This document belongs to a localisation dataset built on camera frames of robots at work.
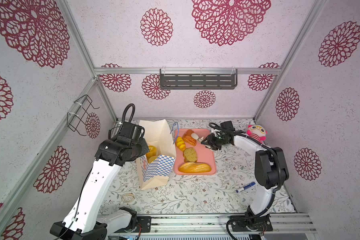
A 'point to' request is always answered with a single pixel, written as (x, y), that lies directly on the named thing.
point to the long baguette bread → (190, 167)
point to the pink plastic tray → (204, 155)
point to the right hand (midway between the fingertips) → (203, 142)
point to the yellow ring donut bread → (152, 152)
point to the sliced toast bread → (190, 155)
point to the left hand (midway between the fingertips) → (143, 150)
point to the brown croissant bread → (187, 136)
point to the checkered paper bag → (157, 133)
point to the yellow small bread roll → (180, 143)
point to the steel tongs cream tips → (196, 137)
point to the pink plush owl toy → (257, 131)
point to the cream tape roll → (128, 197)
